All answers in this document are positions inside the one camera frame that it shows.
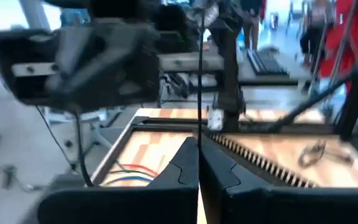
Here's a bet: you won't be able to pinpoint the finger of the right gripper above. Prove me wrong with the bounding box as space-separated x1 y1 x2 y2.
119 21 162 111
47 21 121 114

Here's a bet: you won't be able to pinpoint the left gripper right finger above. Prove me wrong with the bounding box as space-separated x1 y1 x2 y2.
198 136 358 224

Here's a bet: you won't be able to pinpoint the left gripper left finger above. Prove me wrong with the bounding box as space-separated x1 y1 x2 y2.
37 136 200 224

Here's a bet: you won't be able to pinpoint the multicolour wire bundle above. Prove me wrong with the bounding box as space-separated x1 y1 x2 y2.
102 163 160 188

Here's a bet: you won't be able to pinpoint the black-framed eyeglasses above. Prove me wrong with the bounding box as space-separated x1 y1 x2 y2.
296 138 356 169

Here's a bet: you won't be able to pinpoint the grey side desk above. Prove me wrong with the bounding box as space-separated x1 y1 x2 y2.
158 51 301 87

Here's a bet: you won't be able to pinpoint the person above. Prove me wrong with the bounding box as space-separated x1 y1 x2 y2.
239 0 267 53
299 0 326 68

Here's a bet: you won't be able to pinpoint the black keyboard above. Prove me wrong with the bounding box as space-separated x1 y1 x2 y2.
246 49 289 77

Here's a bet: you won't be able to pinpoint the black slotted cable duct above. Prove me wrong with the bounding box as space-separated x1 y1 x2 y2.
208 132 320 189

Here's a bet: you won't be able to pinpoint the black aluminium table frame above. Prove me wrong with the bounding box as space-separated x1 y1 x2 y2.
90 46 358 188

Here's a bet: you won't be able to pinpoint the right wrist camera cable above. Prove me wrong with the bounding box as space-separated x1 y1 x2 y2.
35 105 95 188

